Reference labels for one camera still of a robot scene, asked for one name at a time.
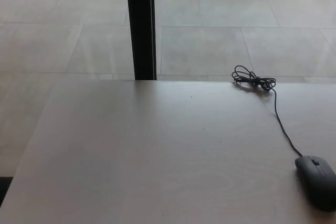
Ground black mouse cable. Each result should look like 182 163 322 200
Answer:
232 65 304 157

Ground black vertical post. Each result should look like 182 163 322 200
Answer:
124 0 158 81

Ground black computer mouse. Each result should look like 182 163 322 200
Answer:
295 155 336 212

